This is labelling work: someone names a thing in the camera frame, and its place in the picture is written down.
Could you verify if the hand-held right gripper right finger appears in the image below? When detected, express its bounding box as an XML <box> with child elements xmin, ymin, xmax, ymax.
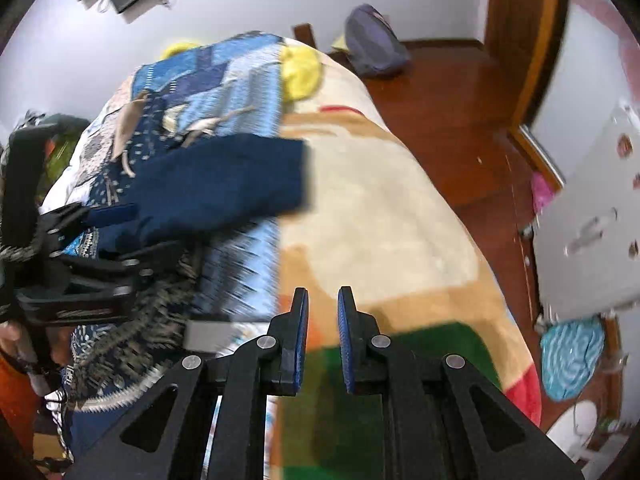
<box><xmin>337</xmin><ymin>286</ymin><xmax>586</xmax><ymax>480</ymax></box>

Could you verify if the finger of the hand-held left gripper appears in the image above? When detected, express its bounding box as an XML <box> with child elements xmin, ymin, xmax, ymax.
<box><xmin>37</xmin><ymin>203</ymin><xmax>139</xmax><ymax>243</ymax></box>
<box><xmin>50</xmin><ymin>241</ymin><xmax>203</xmax><ymax>288</ymax></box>

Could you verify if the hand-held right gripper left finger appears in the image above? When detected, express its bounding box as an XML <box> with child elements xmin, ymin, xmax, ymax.
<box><xmin>65</xmin><ymin>287</ymin><xmax>310</xmax><ymax>480</ymax></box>

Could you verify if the navy sweater with silver print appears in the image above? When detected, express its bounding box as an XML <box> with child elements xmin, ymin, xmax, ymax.
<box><xmin>65</xmin><ymin>135</ymin><xmax>309</xmax><ymax>461</ymax></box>

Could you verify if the person's left hand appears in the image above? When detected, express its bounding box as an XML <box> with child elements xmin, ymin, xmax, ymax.
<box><xmin>0</xmin><ymin>321</ymin><xmax>31</xmax><ymax>363</ymax></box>

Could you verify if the green cloth bundle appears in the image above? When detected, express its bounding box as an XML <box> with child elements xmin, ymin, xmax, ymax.
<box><xmin>44</xmin><ymin>114</ymin><xmax>92</xmax><ymax>188</ymax></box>

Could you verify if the beige printed fleece blanket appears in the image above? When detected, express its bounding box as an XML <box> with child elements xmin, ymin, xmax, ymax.
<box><xmin>270</xmin><ymin>47</ymin><xmax>544</xmax><ymax>480</ymax></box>

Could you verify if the yellow cloth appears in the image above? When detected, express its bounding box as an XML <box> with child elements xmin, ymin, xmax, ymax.
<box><xmin>281</xmin><ymin>45</ymin><xmax>324</xmax><ymax>102</ymax></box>
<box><xmin>160</xmin><ymin>37</ymin><xmax>203</xmax><ymax>59</ymax></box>

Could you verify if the blue patchwork quilt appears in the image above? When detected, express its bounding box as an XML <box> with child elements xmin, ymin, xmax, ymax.
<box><xmin>40</xmin><ymin>32</ymin><xmax>287</xmax><ymax>480</ymax></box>

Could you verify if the teal striped cloth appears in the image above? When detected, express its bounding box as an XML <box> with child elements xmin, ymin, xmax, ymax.
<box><xmin>540</xmin><ymin>316</ymin><xmax>607</xmax><ymax>402</ymax></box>

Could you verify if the white round object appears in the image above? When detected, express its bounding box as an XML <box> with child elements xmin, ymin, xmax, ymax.
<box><xmin>546</xmin><ymin>400</ymin><xmax>601</xmax><ymax>463</ymax></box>

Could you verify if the pink cloth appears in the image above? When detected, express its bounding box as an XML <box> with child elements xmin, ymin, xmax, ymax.
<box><xmin>530</xmin><ymin>172</ymin><xmax>557</xmax><ymax>217</ymax></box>

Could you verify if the wooden chair back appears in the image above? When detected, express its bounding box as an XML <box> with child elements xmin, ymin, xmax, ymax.
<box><xmin>292</xmin><ymin>23</ymin><xmax>317</xmax><ymax>49</ymax></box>

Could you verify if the white cabinet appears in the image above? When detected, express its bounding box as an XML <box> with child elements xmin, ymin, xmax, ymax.
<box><xmin>531</xmin><ymin>100</ymin><xmax>640</xmax><ymax>322</ymax></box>

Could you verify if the purple backpack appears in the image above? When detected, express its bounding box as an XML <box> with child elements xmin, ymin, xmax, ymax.
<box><xmin>344</xmin><ymin>4</ymin><xmax>413</xmax><ymax>78</ymax></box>

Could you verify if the wooden door frame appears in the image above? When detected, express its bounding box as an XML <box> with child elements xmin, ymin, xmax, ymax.
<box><xmin>482</xmin><ymin>0</ymin><xmax>573</xmax><ymax>186</ymax></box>

